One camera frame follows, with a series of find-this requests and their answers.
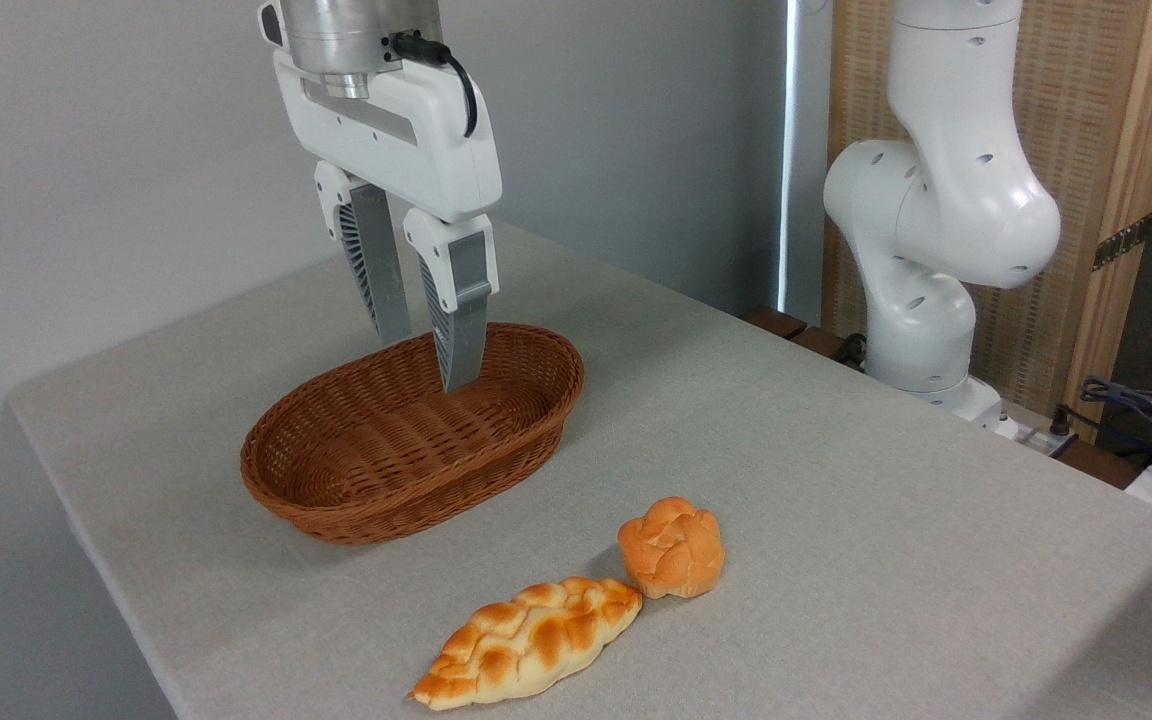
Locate dark brown wooden block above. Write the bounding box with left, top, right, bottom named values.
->
left=741, top=306, right=808, bottom=341

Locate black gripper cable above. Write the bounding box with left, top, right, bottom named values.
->
left=391, top=32, right=479, bottom=139

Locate silver metal wrist flange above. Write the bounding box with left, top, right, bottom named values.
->
left=279, top=0, right=444, bottom=99

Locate woven wooden folding screen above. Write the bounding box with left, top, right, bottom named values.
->
left=822, top=0, right=1152, bottom=441

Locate white power strip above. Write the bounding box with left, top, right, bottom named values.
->
left=996, top=412, right=1079, bottom=458

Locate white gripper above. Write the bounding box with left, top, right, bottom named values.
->
left=258, top=0, right=503, bottom=393

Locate grey tablecloth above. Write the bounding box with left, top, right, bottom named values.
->
left=6, top=218, right=1152, bottom=720

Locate metal screen hinge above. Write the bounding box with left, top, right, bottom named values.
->
left=1093, top=212, right=1152, bottom=271

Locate round knotted bread roll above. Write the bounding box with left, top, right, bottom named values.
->
left=617, top=497, right=726, bottom=600

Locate blue-grey cable bundle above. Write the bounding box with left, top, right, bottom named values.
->
left=1079, top=376, right=1152, bottom=446

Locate long braided bread loaf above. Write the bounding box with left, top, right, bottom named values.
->
left=409, top=576, right=644, bottom=712

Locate brown wicker oval basket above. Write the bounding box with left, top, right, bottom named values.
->
left=240, top=322, right=585, bottom=546

